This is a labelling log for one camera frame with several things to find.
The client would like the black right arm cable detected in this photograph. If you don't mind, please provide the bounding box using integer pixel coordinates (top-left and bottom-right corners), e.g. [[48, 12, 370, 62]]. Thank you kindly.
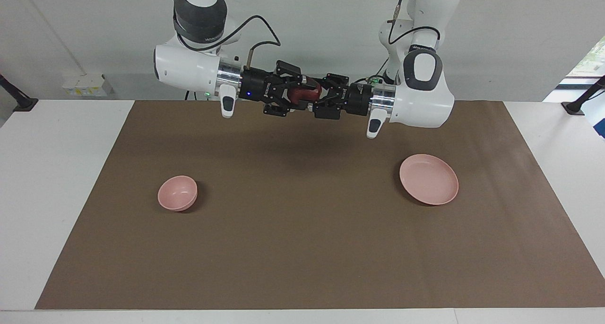
[[158, 0, 282, 70]]

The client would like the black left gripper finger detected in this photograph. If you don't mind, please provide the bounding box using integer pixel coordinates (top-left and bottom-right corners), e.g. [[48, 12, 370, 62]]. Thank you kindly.
[[309, 98, 349, 121], [322, 72, 351, 96]]

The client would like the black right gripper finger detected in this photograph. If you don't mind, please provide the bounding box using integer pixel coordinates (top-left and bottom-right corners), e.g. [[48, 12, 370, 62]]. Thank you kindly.
[[276, 60, 323, 90], [263, 98, 309, 118]]

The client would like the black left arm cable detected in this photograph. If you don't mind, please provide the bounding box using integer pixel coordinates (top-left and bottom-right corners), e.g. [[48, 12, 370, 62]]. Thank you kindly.
[[388, 0, 442, 45]]

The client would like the brown table mat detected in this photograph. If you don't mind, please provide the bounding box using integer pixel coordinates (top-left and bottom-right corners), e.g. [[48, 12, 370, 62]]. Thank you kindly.
[[35, 100, 605, 310]]

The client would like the dark red apple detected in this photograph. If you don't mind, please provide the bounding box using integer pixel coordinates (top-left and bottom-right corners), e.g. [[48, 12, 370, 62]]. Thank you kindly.
[[288, 84, 323, 105]]

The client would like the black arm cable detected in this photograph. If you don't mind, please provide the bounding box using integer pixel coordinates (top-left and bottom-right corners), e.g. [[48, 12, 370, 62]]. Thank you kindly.
[[158, 0, 282, 70], [388, 0, 442, 45]]

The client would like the black stand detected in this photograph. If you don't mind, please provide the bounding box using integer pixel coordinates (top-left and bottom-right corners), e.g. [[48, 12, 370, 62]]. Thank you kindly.
[[561, 76, 605, 115], [0, 74, 39, 113]]

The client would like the white wall socket box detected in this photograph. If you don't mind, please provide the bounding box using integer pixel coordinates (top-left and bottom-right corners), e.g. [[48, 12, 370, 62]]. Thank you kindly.
[[63, 73, 114, 97]]

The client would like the pink bowl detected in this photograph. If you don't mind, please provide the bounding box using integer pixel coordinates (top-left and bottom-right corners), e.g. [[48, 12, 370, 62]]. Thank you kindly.
[[157, 175, 198, 212]]

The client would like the window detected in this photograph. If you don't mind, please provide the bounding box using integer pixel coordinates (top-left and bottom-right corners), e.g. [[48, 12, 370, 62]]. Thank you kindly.
[[565, 33, 605, 79]]

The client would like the pink plate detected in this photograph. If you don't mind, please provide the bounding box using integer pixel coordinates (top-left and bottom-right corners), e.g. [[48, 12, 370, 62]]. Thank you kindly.
[[399, 154, 459, 206]]

